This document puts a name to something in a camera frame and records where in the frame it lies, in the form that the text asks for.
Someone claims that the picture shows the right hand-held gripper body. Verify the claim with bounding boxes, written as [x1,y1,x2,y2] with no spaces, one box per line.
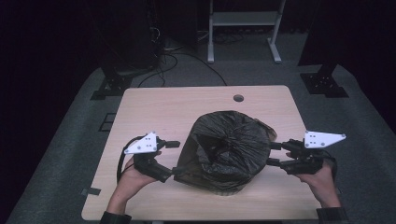
[279,130,347,175]

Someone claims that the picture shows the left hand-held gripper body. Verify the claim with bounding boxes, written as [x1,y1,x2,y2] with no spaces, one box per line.
[124,132,174,183]

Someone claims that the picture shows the person's right hand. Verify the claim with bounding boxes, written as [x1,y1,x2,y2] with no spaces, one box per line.
[293,167,342,209]

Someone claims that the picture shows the black floor cables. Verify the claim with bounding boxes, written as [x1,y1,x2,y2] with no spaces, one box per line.
[136,50,228,89]

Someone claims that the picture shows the grey floor tape strip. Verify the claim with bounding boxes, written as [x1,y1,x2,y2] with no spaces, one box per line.
[81,187,102,197]

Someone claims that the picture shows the black stand base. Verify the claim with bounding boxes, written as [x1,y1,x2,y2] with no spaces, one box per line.
[90,59,134,101]
[300,63,349,99]

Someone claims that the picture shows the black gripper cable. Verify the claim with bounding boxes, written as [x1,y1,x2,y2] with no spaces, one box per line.
[323,148,339,185]
[116,135,146,183]

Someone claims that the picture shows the white metal stand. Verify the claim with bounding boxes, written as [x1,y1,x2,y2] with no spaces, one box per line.
[207,0,286,64]

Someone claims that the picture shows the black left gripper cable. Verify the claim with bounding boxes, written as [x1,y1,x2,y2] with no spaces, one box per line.
[116,135,146,183]

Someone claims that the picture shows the green plastic trash bin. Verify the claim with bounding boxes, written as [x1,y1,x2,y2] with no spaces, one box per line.
[173,118,278,197]

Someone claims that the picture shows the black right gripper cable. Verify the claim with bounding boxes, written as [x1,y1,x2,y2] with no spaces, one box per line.
[323,148,339,185]

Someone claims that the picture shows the person's left hand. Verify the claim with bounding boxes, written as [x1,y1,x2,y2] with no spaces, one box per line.
[113,157,158,203]

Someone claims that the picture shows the dark equipment cabinet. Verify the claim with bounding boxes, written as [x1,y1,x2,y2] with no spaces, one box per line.
[102,0,164,70]

